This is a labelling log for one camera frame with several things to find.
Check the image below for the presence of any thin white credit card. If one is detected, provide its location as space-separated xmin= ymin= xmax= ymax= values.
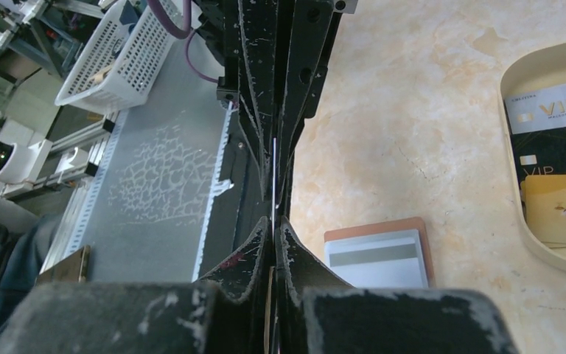
xmin=270 ymin=137 xmax=278 ymax=229

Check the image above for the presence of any white card with stripe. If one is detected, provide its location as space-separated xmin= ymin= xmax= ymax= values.
xmin=325 ymin=235 xmax=429 ymax=288

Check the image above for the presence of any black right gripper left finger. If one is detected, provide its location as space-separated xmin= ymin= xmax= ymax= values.
xmin=0 ymin=217 xmax=270 ymax=353

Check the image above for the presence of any yellow credit cards stack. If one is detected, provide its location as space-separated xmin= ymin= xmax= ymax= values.
xmin=522 ymin=174 xmax=566 ymax=244

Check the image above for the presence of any black VIP card in tray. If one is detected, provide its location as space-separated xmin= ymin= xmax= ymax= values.
xmin=510 ymin=128 xmax=566 ymax=199

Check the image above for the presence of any tan leather card holder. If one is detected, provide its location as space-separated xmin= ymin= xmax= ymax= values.
xmin=324 ymin=217 xmax=436 ymax=288

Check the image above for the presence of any person in dark clothing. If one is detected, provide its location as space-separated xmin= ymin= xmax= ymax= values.
xmin=0 ymin=194 xmax=64 ymax=354

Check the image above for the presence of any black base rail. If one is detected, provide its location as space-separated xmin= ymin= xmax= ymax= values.
xmin=192 ymin=76 xmax=268 ymax=281

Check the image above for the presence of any white perforated plastic basket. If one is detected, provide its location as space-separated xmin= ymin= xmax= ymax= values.
xmin=55 ymin=1 xmax=177 ymax=114

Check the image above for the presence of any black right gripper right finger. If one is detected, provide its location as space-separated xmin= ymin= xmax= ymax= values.
xmin=273 ymin=218 xmax=518 ymax=353

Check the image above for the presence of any white black card in tray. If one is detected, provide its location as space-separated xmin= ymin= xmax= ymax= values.
xmin=504 ymin=83 xmax=566 ymax=134

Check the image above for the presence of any cream plastic tray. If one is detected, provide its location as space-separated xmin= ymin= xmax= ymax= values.
xmin=500 ymin=43 xmax=566 ymax=271

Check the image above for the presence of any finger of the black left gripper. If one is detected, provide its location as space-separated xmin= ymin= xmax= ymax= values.
xmin=276 ymin=1 xmax=334 ymax=201
xmin=237 ymin=1 xmax=279 ymax=195

